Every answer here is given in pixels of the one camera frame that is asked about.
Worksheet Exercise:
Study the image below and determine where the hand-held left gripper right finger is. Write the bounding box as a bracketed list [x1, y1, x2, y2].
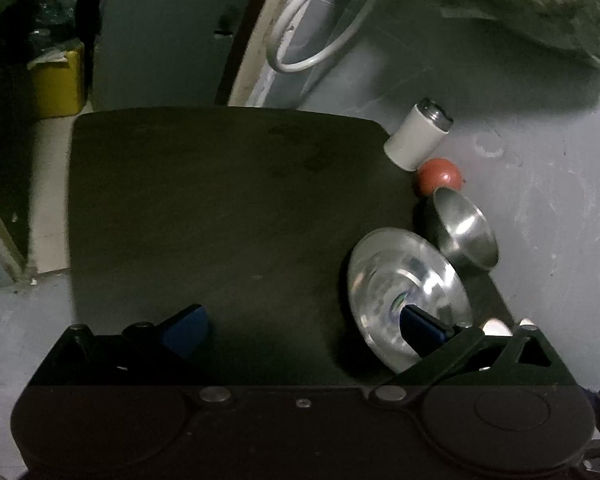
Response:
[372, 305, 579, 407]

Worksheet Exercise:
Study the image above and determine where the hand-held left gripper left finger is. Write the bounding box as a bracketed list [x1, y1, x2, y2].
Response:
[45, 304, 232, 405]

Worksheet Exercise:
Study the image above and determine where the steel plate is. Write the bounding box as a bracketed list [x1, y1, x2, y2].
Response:
[346, 227, 475, 375]

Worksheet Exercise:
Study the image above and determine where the steel bowl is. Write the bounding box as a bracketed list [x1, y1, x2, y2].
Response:
[426, 187, 501, 273]

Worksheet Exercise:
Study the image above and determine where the white flask with metal neck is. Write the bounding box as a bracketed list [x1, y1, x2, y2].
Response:
[383, 97, 454, 171]

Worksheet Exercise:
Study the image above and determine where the yellow bin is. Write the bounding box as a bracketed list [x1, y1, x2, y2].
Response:
[27, 42, 87, 120]

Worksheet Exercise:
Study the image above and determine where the dark grey panel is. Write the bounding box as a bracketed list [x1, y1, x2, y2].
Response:
[91, 0, 253, 111]

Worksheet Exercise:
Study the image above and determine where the black plastic bag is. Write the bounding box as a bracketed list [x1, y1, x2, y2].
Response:
[27, 0, 87, 61]

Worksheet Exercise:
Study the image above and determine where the crumpled foil bag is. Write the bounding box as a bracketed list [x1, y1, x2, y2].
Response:
[437, 0, 600, 71]

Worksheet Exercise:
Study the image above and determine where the white door frame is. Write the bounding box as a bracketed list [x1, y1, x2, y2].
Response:
[227, 0, 311, 108]
[0, 172, 37, 293]

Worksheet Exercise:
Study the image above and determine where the white hose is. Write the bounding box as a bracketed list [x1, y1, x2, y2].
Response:
[266, 0, 376, 73]

